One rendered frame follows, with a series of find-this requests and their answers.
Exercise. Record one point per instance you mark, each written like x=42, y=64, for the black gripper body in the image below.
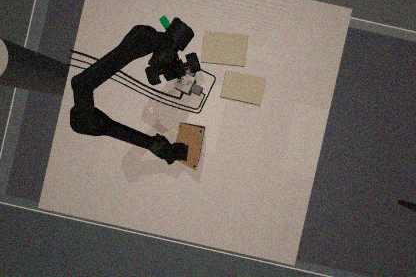
x=192, y=62

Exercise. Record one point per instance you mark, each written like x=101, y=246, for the small green block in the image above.
x=165, y=22

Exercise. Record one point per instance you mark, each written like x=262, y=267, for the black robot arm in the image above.
x=140, y=41

